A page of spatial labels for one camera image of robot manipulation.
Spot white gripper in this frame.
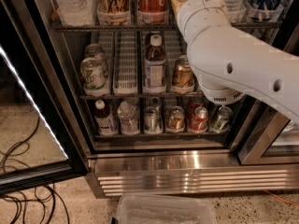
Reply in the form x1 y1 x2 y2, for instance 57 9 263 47
171 0 231 45

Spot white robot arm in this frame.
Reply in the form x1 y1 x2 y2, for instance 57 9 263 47
171 0 299 122

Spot iced tea bottle middle shelf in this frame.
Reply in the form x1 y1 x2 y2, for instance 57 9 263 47
144 34 166 88

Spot gold can middle shelf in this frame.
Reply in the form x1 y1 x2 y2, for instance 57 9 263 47
172 54 193 88

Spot rear green can left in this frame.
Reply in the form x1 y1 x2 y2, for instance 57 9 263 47
84 44 107 75

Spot gold can bottom shelf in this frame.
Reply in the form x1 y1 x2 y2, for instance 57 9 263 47
167 106 185 132

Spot red can bottom shelf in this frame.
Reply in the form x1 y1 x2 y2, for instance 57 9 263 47
189 106 208 133

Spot front green 7up can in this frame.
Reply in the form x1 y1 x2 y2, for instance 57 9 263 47
80 58 106 91

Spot green can bottom shelf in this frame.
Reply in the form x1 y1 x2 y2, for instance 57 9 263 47
210 106 233 133

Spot silver can bottom shelf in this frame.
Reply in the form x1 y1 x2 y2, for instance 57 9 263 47
144 106 162 134

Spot water bottle bottom shelf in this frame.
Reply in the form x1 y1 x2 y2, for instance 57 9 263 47
117 101 139 135

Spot tea bottle bottom shelf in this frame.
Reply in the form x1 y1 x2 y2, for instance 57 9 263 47
94 100 118 136

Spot right fridge door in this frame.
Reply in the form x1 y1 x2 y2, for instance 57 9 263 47
238 100 299 165

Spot steel fridge base grille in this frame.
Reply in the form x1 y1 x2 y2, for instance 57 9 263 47
86 150 299 198

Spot open glass fridge door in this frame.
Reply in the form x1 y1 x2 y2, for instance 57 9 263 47
0 0 88 196

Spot clear water bottle top left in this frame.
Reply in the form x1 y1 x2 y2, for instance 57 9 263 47
55 0 95 26

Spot clear plastic bin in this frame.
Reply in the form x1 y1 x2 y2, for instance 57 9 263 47
112 193 217 224

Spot orange floor cable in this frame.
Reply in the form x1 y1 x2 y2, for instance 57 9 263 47
264 189 299 207

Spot black floor cables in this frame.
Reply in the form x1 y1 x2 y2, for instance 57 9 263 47
0 115 71 224

